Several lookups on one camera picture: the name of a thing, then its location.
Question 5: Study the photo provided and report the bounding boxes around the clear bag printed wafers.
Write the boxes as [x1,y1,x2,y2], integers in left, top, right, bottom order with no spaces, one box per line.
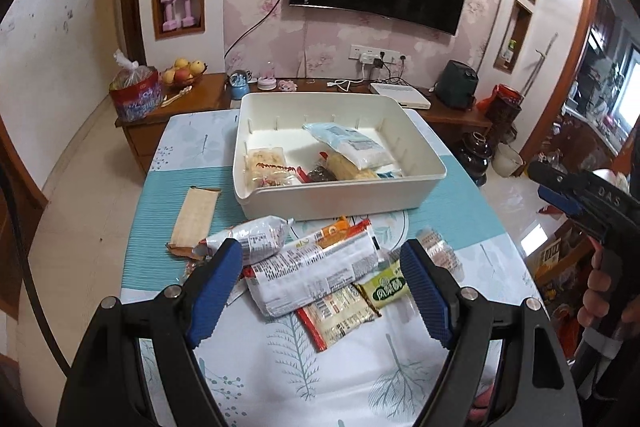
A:
[416,228,464,283]

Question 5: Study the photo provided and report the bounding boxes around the green pineapple cake packet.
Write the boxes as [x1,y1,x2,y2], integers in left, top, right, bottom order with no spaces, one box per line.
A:
[356,260,410,311]

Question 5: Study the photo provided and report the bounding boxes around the beige wafer bar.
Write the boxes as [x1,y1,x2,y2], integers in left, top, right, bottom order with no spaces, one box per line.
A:
[166,186,221,260]

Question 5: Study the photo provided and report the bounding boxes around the large white biscuit package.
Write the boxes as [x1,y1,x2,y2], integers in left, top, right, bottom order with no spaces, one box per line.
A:
[243,219,380,317]

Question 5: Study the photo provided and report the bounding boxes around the silver white snack bag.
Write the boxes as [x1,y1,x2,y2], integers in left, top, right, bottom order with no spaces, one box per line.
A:
[192,216,293,267]

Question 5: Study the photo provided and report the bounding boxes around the red striped Lipo packet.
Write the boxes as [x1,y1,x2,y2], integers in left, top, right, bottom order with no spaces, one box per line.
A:
[295,284,381,352]

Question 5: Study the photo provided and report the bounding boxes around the blue white snack packet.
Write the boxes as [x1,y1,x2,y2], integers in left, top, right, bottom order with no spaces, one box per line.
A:
[376,169,404,179]

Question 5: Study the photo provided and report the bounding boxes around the orange white oats bar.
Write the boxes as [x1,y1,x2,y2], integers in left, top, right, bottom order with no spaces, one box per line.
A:
[294,217,371,249]

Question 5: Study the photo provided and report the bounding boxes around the bread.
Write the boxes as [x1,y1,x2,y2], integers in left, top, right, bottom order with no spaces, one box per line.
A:
[303,122,394,170]

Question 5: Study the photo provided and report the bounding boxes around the clear pack yellow puffs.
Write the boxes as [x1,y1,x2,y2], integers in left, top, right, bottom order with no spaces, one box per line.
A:
[326,153,378,181]

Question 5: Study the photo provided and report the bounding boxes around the dark brownie red wrapper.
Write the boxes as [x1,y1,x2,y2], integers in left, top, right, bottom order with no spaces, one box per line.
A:
[296,150,336,183]

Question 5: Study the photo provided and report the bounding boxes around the person right hand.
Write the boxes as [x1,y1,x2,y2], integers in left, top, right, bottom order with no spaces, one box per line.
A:
[577,239,640,336]

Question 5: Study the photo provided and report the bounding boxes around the white bucket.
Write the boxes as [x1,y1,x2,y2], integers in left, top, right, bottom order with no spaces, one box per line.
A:
[491,143,524,178]

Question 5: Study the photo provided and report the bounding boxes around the teal striped table runner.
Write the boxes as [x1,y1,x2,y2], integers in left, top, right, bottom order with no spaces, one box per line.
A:
[122,155,506,291]

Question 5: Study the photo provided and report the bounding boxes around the floral tablecloth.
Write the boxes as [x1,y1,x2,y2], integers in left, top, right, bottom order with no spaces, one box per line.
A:
[120,110,537,426]

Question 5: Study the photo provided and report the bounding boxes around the white set-top box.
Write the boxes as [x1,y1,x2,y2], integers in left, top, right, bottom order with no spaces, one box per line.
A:
[369,82,431,110]

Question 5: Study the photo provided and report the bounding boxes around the white plastic storage bin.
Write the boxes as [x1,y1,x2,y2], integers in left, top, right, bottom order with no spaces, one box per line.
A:
[232,93,447,221]

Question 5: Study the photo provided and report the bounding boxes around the wooden tv cabinet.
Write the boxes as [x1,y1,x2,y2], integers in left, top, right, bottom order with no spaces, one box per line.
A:
[115,74,491,174]

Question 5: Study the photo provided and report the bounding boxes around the fruit bowl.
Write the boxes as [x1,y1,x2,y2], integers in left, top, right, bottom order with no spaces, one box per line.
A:
[160,57,207,88]

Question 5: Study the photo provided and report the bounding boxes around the pink dumbbell pair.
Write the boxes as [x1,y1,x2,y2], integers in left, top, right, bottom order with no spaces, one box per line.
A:
[160,0,195,32]

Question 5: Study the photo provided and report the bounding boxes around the wall power outlet strip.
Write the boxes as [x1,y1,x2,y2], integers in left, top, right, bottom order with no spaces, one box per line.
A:
[348,44,404,65]

